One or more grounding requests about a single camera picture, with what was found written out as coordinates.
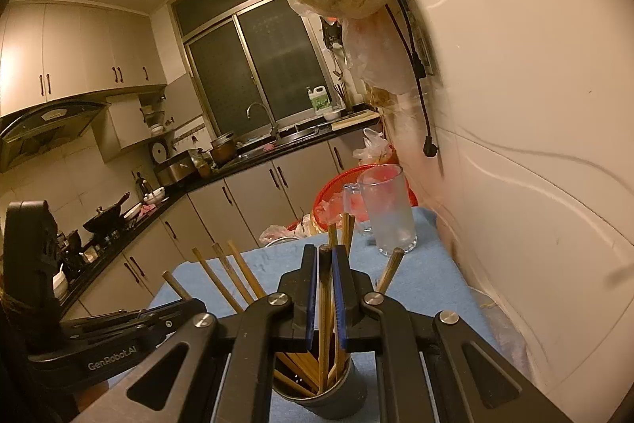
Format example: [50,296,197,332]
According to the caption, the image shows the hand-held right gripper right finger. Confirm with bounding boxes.
[332,245,566,423]

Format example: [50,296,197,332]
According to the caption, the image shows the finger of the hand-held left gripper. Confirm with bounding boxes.
[62,298,207,345]

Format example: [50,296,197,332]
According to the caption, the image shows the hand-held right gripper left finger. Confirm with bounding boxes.
[69,245,318,423]

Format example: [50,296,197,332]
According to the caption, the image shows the bundle of brown chopsticks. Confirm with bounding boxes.
[162,214,406,398]

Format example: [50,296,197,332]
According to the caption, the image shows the grey cup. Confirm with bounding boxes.
[270,348,369,422]

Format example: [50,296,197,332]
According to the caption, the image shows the plastic bags beside basket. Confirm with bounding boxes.
[259,214,319,249]

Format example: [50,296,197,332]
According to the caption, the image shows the black wok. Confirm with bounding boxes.
[80,191,132,234]

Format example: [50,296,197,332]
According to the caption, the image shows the glass mug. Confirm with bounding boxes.
[342,164,418,258]

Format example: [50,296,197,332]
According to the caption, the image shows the red plastic basket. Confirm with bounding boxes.
[312,165,418,232]

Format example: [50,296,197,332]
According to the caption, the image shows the blue table mat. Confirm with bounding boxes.
[106,207,502,423]

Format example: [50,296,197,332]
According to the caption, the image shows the base kitchen cabinets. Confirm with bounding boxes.
[63,136,380,321]

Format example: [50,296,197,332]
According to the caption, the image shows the range hood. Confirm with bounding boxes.
[0,100,112,172]

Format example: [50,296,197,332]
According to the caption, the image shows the metal toaster oven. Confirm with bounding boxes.
[155,157,197,187]

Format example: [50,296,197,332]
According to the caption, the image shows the crumpled white plastic bag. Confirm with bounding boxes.
[351,128,393,165]

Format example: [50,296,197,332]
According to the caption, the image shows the steel kitchen sink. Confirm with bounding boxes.
[233,130,320,159]

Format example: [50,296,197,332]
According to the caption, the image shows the round kitchen scale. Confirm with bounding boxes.
[149,139,172,167]

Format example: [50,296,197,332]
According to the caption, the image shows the brown cooking pot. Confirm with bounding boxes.
[210,132,239,164]

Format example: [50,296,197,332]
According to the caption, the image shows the wooden cutting board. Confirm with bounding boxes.
[331,110,380,132]

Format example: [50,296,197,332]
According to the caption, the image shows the open shelf with dishes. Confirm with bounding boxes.
[137,92,170,137]

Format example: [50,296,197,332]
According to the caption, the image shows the metal sink faucet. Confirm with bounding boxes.
[246,102,279,140]

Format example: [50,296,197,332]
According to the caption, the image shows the white detergent bottle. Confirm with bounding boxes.
[306,86,332,113]

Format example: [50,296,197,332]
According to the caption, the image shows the upper kitchen cabinets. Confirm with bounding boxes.
[0,1,168,117]

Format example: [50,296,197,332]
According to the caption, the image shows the hanging white plastic bags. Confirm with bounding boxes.
[341,13,423,98]

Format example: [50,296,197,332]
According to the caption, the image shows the kitchen window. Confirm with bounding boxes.
[170,0,348,137]

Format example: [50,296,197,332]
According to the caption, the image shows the black power cable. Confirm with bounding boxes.
[383,3,440,157]

